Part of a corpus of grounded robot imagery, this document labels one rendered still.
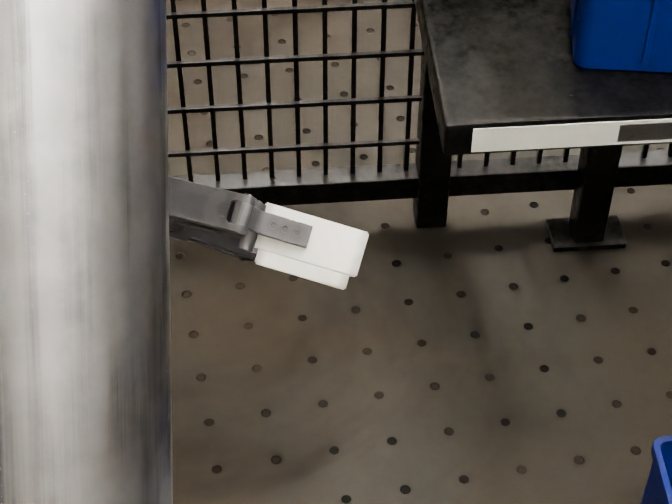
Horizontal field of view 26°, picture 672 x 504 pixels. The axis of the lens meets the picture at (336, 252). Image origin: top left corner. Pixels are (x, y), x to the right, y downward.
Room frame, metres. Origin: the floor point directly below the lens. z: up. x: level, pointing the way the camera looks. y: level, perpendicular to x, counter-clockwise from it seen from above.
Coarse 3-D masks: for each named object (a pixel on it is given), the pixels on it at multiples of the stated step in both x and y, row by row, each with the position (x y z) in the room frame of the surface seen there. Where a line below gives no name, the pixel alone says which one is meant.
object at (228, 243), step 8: (176, 232) 0.72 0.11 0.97; (184, 232) 0.72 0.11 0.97; (192, 232) 0.72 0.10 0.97; (200, 232) 0.72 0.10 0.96; (208, 232) 0.73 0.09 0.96; (184, 240) 0.71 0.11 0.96; (200, 240) 0.73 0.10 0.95; (208, 240) 0.72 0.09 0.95; (216, 240) 0.73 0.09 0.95; (224, 240) 0.73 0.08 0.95; (232, 240) 0.73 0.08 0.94; (224, 248) 0.73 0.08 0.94; (232, 248) 0.73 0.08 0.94; (240, 248) 0.73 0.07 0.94; (248, 256) 0.73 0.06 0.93
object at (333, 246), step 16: (272, 208) 0.66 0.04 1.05; (320, 224) 0.66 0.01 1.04; (336, 224) 0.66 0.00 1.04; (256, 240) 0.65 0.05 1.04; (272, 240) 0.65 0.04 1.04; (320, 240) 0.65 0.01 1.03; (336, 240) 0.65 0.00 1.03; (352, 240) 0.65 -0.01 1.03; (288, 256) 0.64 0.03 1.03; (304, 256) 0.64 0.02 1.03; (320, 256) 0.64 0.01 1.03; (336, 256) 0.64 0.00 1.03; (352, 256) 0.64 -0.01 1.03; (352, 272) 0.63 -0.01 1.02
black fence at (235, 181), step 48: (384, 0) 1.00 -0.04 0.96; (384, 48) 1.00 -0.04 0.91; (240, 96) 0.99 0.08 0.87; (336, 144) 0.99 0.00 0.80; (384, 144) 0.99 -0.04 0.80; (432, 144) 0.98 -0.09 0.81; (240, 192) 0.97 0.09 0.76; (288, 192) 0.98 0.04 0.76; (336, 192) 0.98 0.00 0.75; (384, 192) 0.98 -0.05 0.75; (432, 192) 0.98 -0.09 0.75; (480, 192) 0.99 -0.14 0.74
